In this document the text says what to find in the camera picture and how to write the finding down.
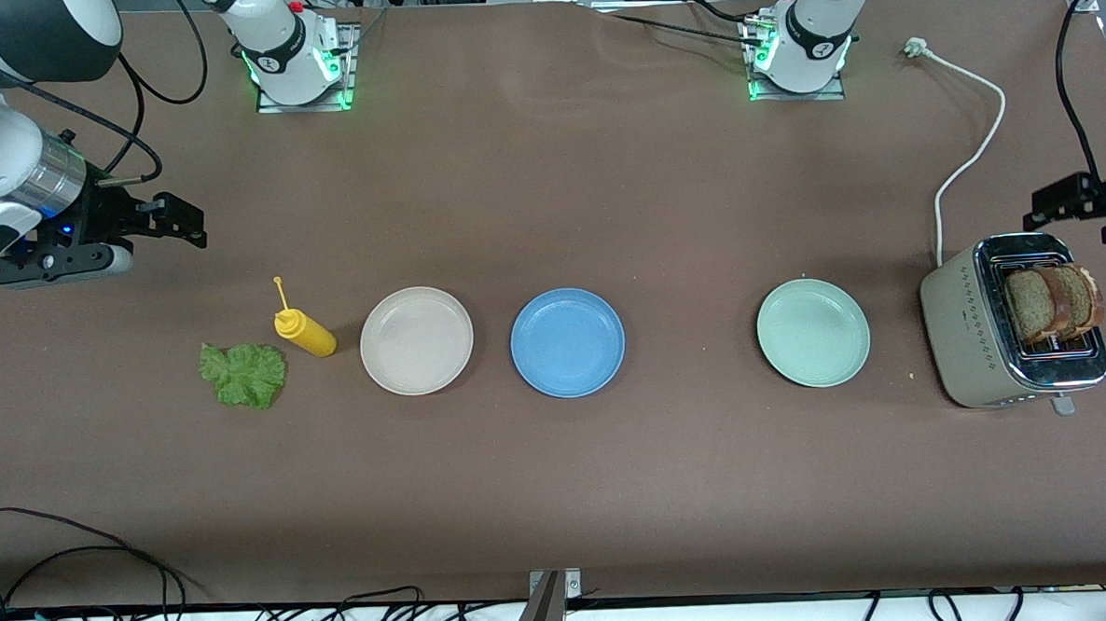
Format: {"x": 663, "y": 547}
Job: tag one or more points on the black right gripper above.
{"x": 105, "y": 214}

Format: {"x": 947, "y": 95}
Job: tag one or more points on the brown bread slice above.
{"x": 1029, "y": 308}
{"x": 1083, "y": 297}

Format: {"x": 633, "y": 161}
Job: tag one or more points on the green lettuce leaf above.
{"x": 243, "y": 375}

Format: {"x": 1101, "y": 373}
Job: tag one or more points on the yellow squeeze bottle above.
{"x": 307, "y": 335}

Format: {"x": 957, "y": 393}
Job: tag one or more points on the beige plate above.
{"x": 416, "y": 341}

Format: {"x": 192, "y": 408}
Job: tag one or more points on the light green plate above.
{"x": 813, "y": 333}

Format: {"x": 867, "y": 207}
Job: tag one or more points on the blue plate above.
{"x": 567, "y": 342}

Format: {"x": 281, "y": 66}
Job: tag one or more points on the beige chrome toaster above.
{"x": 965, "y": 330}

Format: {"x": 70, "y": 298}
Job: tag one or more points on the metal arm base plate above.
{"x": 796, "y": 96}
{"x": 349, "y": 77}

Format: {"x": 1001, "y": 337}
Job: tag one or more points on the silver metal bracket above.
{"x": 569, "y": 580}

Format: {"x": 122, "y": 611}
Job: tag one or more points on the grey metal post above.
{"x": 538, "y": 619}

